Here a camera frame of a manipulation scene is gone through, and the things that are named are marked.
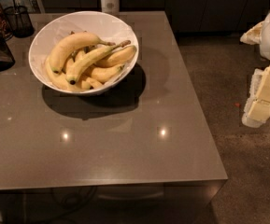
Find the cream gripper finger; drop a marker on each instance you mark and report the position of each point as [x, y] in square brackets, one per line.
[254, 35]

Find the top yellow banana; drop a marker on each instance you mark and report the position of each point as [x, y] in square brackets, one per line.
[67, 45]

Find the small bottom yellow banana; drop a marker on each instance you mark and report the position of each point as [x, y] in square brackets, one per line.
[93, 82]

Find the lower right yellow banana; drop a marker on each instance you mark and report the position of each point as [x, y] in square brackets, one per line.
[103, 75]

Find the black mesh pen cup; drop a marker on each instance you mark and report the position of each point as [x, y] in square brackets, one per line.
[19, 21]

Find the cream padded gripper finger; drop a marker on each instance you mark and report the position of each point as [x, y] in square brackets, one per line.
[257, 107]

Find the bottom left yellow banana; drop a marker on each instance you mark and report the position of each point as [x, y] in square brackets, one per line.
[60, 82]

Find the long yellow banana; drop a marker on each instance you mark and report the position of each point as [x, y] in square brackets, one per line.
[74, 72]

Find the white bowl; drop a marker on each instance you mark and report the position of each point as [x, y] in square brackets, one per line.
[109, 28]

